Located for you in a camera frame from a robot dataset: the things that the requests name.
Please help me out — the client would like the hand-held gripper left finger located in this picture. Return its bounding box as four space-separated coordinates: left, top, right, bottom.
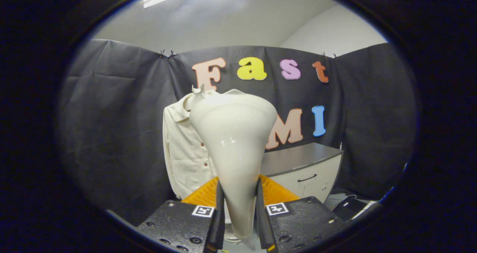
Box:
137 177 226 253

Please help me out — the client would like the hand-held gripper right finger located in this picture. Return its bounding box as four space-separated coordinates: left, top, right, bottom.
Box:
256 175 347 252

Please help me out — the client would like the cream button shirt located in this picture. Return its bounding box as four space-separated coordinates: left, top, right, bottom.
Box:
163 89 247 200

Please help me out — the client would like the white garment steamer head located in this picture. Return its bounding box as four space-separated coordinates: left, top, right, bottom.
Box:
189 94 278 238

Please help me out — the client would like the white stand base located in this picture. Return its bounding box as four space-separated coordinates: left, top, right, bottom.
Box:
224 213 258 244

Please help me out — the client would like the white cabinet with grey top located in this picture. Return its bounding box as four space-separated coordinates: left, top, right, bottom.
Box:
260 142 344 204

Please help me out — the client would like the black device box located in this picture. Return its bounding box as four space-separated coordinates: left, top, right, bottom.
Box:
333 195 367 222

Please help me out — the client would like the white flat board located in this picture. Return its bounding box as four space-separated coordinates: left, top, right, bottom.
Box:
352 200 378 219

